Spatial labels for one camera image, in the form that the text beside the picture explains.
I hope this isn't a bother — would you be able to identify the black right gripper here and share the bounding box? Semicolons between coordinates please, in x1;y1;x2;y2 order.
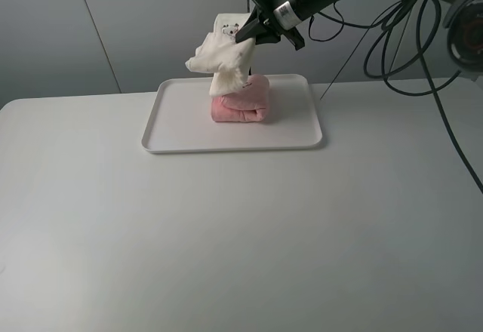
235;0;305;50

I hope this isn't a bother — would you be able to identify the cream white towel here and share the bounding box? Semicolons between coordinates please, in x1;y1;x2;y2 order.
186;13;255;98

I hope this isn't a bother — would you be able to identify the pink towel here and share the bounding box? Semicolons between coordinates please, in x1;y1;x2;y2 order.
211;75;270;123

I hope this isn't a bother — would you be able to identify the white plastic tray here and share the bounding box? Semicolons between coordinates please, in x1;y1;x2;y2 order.
141;73;325;155

